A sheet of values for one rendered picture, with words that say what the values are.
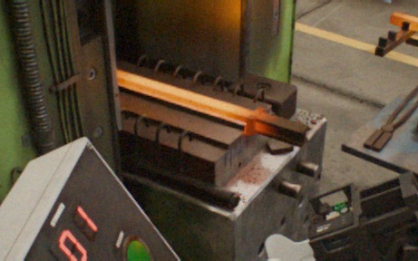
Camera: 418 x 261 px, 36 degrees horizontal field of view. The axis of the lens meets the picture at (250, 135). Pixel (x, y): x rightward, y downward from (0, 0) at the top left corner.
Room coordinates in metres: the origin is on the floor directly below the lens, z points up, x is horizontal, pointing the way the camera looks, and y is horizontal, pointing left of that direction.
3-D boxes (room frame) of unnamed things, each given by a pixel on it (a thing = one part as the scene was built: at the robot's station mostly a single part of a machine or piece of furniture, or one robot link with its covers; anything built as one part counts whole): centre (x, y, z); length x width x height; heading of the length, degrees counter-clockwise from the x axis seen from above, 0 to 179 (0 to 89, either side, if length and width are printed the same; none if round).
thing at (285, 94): (1.12, -0.02, 0.95); 0.12 x 0.08 x 0.06; 62
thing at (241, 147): (1.04, 0.19, 0.96); 0.42 x 0.20 x 0.09; 62
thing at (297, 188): (0.93, -0.08, 0.87); 0.04 x 0.03 x 0.03; 62
